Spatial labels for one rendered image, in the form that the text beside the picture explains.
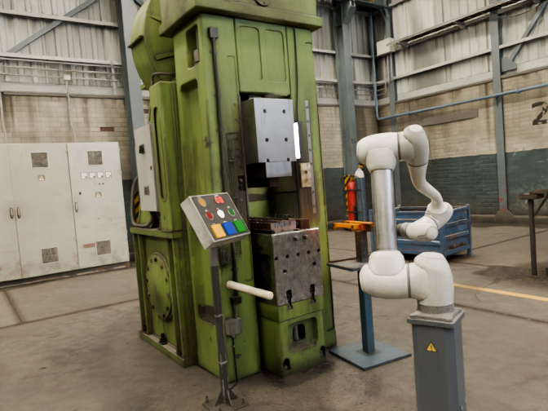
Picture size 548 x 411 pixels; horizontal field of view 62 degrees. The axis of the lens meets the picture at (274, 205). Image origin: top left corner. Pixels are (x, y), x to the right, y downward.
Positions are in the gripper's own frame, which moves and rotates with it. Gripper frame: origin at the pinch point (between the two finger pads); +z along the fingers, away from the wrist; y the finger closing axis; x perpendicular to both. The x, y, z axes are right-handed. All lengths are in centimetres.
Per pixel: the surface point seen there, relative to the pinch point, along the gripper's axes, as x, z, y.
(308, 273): -28, 39, -30
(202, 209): 21, 15, -105
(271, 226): 5, 42, -52
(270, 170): 40, 42, -50
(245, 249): -9, 54, -66
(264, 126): 67, 42, -52
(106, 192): 37, 576, -86
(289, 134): 62, 45, -33
